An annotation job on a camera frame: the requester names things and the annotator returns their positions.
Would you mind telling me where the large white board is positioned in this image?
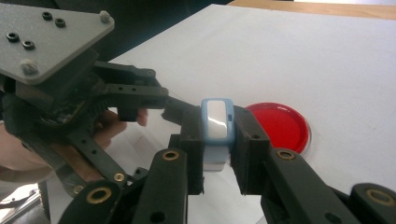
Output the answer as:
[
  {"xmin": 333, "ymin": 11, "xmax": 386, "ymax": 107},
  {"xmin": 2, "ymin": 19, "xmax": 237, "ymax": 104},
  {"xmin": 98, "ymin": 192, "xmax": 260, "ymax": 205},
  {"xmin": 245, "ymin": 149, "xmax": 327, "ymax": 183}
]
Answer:
[{"xmin": 49, "ymin": 3, "xmax": 396, "ymax": 224}]

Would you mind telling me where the small blue white stamp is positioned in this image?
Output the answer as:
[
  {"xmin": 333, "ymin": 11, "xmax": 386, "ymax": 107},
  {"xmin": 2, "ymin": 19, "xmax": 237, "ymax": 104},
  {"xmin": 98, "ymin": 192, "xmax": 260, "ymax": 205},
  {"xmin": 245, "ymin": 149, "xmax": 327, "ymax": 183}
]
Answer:
[{"xmin": 200, "ymin": 97, "xmax": 236, "ymax": 173}]

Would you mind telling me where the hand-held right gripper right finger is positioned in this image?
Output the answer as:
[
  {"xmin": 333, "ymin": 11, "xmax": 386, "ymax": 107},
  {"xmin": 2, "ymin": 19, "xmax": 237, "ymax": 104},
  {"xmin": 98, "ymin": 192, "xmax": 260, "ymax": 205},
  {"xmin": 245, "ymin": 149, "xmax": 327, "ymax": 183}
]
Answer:
[{"xmin": 229, "ymin": 105, "xmax": 362, "ymax": 224}]

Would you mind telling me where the round red ink pad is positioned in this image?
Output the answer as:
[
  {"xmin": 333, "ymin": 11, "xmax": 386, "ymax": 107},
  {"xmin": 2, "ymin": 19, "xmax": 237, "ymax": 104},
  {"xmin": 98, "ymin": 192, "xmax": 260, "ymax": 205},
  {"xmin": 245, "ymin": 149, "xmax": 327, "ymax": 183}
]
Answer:
[{"xmin": 246, "ymin": 102, "xmax": 312, "ymax": 155}]

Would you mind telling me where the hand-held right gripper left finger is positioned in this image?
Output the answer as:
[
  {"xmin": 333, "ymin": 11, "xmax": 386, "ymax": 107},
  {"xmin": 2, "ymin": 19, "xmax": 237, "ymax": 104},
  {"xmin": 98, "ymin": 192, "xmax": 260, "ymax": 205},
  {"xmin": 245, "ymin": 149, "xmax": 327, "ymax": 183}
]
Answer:
[{"xmin": 130, "ymin": 105, "xmax": 205, "ymax": 224}]

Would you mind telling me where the wooden table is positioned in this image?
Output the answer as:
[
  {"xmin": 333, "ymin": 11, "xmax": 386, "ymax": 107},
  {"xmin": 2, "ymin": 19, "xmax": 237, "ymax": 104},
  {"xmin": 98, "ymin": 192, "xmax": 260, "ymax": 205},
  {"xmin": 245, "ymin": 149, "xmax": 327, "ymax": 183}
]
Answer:
[{"xmin": 228, "ymin": 0, "xmax": 396, "ymax": 21}]

